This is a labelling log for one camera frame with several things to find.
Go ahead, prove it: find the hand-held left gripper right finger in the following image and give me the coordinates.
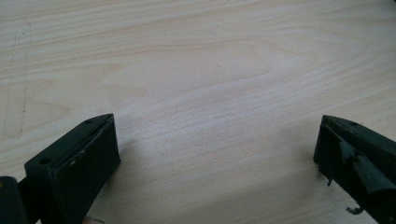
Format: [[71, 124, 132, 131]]
[[313, 114, 396, 224]]

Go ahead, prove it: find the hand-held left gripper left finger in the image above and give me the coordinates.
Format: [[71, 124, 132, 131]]
[[23, 113, 121, 224]]

